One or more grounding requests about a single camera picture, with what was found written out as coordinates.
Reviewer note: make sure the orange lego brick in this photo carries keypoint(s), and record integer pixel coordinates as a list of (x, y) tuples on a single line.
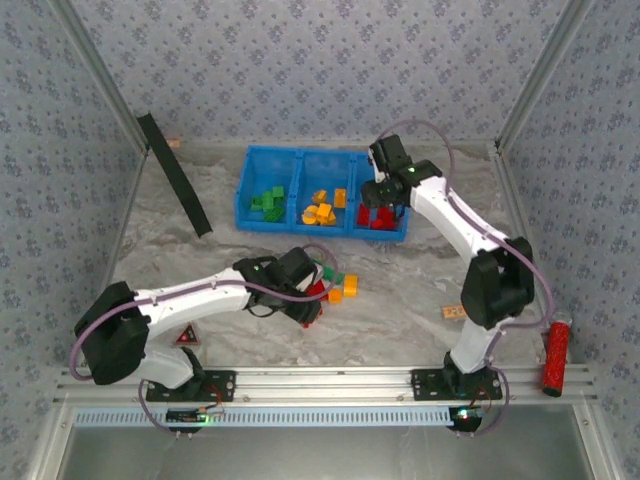
[(335, 297)]

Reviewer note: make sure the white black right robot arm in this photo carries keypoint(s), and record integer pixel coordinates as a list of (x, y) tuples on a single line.
[(470, 345)]

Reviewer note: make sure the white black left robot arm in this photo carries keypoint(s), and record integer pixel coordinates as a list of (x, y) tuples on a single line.
[(190, 300)]

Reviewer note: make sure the yellow arch lego brick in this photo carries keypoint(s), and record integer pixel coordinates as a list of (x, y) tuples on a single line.
[(306, 217)]

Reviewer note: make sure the red triangle sign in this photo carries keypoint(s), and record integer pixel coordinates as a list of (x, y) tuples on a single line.
[(187, 337)]

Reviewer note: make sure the blue three-compartment bin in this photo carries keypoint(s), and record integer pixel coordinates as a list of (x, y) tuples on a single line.
[(265, 165)]

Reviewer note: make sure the small tan block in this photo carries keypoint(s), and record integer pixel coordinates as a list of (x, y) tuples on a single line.
[(454, 313)]

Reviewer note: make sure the left circuit board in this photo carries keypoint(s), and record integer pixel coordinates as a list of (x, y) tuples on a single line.
[(192, 415)]

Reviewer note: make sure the circuit board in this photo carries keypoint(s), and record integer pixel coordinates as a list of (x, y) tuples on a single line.
[(465, 417), (192, 415)]

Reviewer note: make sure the small wooden piece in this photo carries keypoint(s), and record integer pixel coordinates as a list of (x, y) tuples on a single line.
[(174, 143)]

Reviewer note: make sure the grey metal tray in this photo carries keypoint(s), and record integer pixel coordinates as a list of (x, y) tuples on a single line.
[(325, 455)]

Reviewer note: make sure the right circuit board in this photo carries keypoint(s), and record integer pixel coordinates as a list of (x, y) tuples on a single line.
[(465, 417)]

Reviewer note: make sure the red glitter roller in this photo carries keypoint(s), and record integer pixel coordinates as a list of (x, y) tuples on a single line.
[(556, 360)]

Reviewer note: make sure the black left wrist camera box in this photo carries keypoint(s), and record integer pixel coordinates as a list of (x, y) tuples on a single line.
[(296, 264)]

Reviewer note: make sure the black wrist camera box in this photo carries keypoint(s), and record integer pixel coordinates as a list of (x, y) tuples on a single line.
[(390, 152), (296, 264)]

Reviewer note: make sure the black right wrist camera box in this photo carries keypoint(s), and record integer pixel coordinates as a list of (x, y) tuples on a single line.
[(390, 152)]

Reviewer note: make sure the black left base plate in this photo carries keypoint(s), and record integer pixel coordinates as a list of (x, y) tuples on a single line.
[(225, 385)]

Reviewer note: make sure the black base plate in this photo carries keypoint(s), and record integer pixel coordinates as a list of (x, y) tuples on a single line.
[(225, 385), (425, 385)]

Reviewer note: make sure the aluminium front rail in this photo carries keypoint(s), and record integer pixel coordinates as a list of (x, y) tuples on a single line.
[(325, 382)]

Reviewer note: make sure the aluminium side rail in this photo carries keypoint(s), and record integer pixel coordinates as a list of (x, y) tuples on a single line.
[(124, 220), (514, 200)]

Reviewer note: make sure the aluminium back rail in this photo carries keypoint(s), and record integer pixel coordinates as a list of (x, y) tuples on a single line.
[(225, 144)]

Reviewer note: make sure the light blue slotted duct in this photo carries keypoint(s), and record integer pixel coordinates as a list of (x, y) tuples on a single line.
[(325, 416)]

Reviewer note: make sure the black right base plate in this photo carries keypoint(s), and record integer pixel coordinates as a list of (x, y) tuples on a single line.
[(425, 385)]

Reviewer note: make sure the aluminium corner post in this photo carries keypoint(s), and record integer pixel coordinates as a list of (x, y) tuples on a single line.
[(542, 75), (102, 75)]

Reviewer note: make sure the aluminium front post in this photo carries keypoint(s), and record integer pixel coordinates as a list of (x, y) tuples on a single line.
[(47, 445), (602, 455)]

